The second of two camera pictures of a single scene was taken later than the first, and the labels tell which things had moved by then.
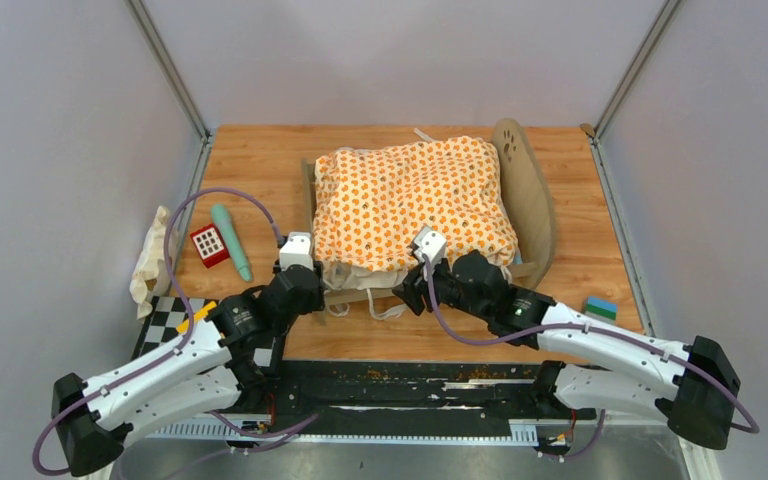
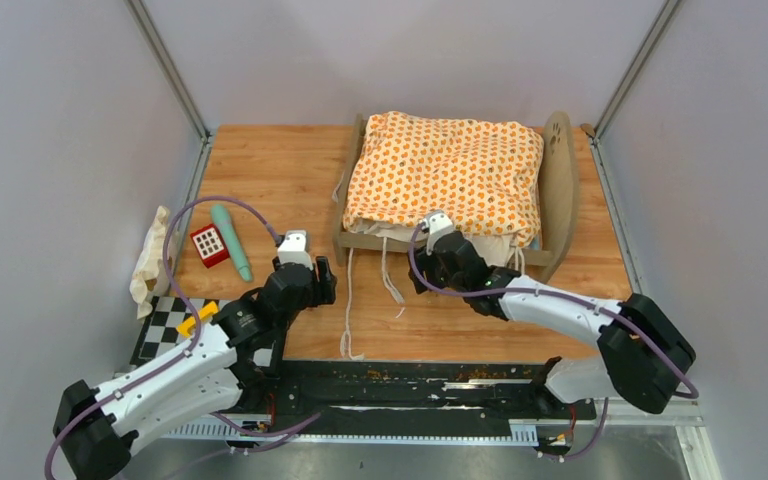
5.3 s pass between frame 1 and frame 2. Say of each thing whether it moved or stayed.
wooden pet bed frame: moved
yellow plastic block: stayed
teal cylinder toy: stayed
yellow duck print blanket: moved
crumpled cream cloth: stayed
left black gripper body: stayed
